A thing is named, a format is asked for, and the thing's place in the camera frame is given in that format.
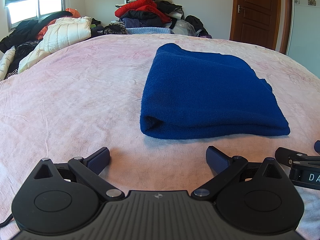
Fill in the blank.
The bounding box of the black jacket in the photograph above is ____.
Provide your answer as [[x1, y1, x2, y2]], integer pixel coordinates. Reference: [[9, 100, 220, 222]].
[[157, 1, 184, 14]]

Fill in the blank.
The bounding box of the blue beaded sweater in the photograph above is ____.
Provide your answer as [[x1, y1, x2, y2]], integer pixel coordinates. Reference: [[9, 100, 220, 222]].
[[139, 43, 291, 140]]

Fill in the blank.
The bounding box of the black and orange clothes pile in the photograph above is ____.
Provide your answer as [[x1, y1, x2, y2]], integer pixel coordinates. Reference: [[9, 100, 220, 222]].
[[0, 11, 73, 53]]

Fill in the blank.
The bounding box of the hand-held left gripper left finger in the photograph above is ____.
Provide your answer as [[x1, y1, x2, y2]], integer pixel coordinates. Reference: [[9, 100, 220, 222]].
[[34, 147, 125, 202]]

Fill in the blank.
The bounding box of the clear plastic bag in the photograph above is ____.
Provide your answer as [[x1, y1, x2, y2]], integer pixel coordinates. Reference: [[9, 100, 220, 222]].
[[172, 19, 197, 37]]

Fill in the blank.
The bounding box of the wooden door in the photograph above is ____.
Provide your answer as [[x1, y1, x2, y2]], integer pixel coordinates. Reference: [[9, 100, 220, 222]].
[[229, 0, 293, 55]]

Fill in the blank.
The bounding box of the light blue quilted blanket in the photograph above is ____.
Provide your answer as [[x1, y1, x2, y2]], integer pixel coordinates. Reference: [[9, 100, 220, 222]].
[[126, 27, 175, 35]]

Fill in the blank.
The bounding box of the white quilted jacket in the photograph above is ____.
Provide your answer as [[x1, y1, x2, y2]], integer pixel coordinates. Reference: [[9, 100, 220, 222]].
[[17, 16, 92, 74]]

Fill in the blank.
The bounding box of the white printed quilt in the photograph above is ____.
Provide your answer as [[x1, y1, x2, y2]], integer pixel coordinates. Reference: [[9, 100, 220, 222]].
[[0, 45, 18, 82]]

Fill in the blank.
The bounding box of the fuzzy patterned hat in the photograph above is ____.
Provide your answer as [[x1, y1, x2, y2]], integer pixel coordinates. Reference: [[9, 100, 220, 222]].
[[103, 21, 128, 36]]

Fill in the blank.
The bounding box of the black bag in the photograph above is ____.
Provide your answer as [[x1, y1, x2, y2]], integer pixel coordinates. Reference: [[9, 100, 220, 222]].
[[185, 15, 209, 37]]

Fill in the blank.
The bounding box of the window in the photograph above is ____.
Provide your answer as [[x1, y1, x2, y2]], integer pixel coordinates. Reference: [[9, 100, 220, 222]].
[[6, 0, 66, 32]]

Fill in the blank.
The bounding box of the pile of clothes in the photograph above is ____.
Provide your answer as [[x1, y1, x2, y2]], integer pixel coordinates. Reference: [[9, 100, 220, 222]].
[[120, 10, 173, 29]]

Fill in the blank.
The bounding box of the pink blanket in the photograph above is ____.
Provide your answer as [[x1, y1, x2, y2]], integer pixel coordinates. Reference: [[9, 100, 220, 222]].
[[0, 32, 320, 233]]

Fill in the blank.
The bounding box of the dark patterned garment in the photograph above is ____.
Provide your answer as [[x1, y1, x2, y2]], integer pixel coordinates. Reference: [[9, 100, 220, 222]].
[[4, 40, 46, 79]]

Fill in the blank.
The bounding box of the red garment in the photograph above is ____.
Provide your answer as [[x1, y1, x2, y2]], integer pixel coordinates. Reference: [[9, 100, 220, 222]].
[[114, 0, 172, 23]]

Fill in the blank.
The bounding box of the black cable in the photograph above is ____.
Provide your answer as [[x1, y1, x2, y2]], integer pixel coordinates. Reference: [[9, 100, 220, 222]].
[[0, 213, 15, 228]]

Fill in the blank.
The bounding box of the orange garment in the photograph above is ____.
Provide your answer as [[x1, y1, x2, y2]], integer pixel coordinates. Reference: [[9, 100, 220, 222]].
[[36, 8, 80, 40]]

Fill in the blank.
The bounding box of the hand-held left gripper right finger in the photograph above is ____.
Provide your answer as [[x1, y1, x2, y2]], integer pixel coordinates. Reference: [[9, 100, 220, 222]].
[[192, 145, 287, 202]]

